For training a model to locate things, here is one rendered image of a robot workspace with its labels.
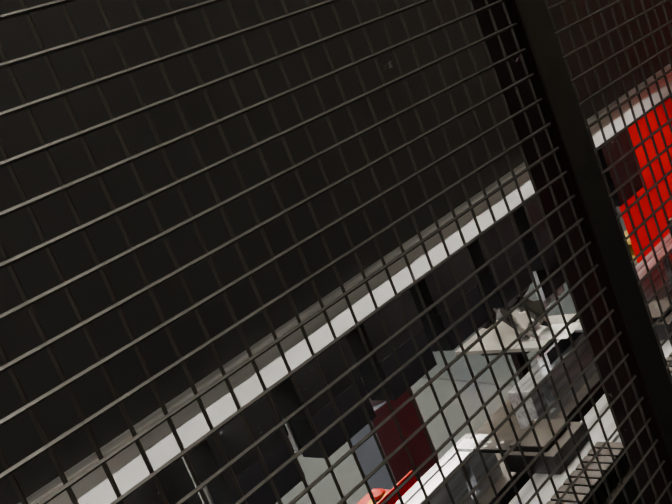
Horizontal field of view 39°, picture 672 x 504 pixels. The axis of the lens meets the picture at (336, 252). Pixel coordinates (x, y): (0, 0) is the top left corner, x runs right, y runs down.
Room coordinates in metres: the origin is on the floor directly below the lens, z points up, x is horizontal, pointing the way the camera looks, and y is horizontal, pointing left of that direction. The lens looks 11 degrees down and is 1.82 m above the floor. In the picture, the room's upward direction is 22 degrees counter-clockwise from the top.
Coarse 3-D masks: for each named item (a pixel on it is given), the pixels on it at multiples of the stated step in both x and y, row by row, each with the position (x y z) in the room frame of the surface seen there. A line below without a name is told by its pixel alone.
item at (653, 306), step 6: (654, 300) 2.01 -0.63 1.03; (660, 300) 1.99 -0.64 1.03; (666, 300) 1.98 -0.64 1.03; (648, 306) 1.99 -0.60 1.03; (654, 306) 1.97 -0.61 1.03; (666, 306) 1.95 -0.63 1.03; (654, 312) 1.94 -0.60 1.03; (654, 318) 1.92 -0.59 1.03; (666, 318) 1.91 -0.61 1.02; (660, 324) 1.90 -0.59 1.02; (576, 330) 2.10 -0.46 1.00; (582, 330) 2.08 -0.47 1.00; (660, 330) 1.90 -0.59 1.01; (660, 336) 1.90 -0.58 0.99; (666, 336) 1.89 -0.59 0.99
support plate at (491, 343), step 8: (496, 320) 2.38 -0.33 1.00; (552, 320) 2.23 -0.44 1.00; (560, 320) 2.21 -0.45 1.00; (568, 320) 2.19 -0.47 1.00; (488, 328) 2.35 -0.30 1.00; (504, 328) 2.30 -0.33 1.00; (512, 328) 2.28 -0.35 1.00; (488, 336) 2.29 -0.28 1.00; (496, 336) 2.27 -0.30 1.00; (504, 336) 2.25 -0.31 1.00; (512, 336) 2.23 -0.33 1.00; (464, 344) 2.30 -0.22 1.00; (488, 344) 2.24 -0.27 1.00; (496, 344) 2.22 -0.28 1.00; (504, 344) 2.19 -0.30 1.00; (528, 344) 2.13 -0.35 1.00; (536, 344) 2.11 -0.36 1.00; (544, 344) 2.10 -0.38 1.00; (456, 352) 2.27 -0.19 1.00; (472, 352) 2.24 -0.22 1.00; (480, 352) 2.22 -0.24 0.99; (488, 352) 2.20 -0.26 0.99; (496, 352) 2.18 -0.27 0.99
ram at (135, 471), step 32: (608, 128) 2.39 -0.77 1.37; (512, 192) 2.06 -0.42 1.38; (480, 224) 1.95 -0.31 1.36; (384, 288) 1.72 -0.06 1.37; (352, 320) 1.65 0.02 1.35; (288, 352) 1.53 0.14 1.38; (256, 384) 1.47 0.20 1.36; (224, 416) 1.42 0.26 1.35; (160, 448) 1.33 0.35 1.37; (128, 480) 1.29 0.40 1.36
